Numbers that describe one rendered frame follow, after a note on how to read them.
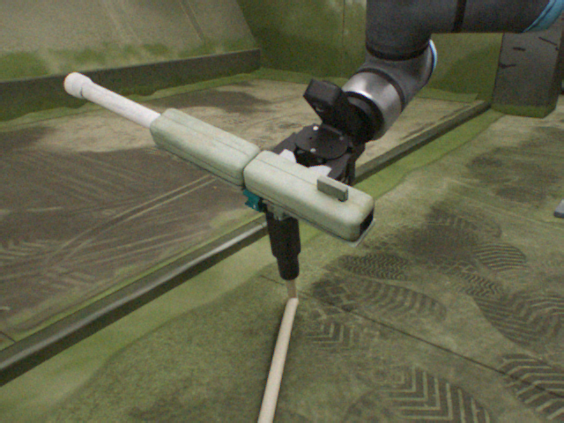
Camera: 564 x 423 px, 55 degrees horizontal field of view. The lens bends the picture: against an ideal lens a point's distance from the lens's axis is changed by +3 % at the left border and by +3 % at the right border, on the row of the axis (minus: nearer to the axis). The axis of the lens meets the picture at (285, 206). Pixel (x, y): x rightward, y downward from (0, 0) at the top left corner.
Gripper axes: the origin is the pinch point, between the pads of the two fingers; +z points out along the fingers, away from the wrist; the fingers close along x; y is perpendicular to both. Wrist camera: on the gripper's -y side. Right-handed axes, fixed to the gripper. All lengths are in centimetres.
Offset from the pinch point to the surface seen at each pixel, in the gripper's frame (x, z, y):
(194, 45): 125, -103, 77
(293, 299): -1.2, 0.3, 21.5
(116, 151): 74, -23, 46
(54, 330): 18.8, 24.1, 12.4
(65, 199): 55, 2, 31
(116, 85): 122, -59, 67
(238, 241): 15.6, -6.4, 26.9
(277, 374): -8.3, 13.2, 13.9
